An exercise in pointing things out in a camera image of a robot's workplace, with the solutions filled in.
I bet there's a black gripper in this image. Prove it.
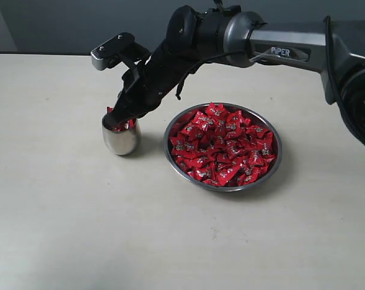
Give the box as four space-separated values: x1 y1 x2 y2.
103 42 199 127

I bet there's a red candy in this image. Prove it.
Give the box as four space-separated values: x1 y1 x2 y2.
215 165 240 187
205 103 229 119
256 132 274 156
170 138 187 156
103 107 137 132

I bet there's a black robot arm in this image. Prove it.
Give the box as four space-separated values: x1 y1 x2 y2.
100 1 365 146

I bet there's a stainless steel cup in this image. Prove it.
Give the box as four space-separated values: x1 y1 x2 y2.
102 119 141 156

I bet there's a stainless steel plate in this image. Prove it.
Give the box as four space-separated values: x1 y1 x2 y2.
163 103 282 193

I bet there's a red wrapped candy top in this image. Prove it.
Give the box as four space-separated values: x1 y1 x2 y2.
205 103 229 119

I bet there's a red wrapped candy front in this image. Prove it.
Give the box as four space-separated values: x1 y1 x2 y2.
215 165 240 187

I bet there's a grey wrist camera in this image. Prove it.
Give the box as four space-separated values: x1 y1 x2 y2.
91 33 135 71

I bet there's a black cable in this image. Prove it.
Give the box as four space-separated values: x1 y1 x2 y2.
175 51 247 101

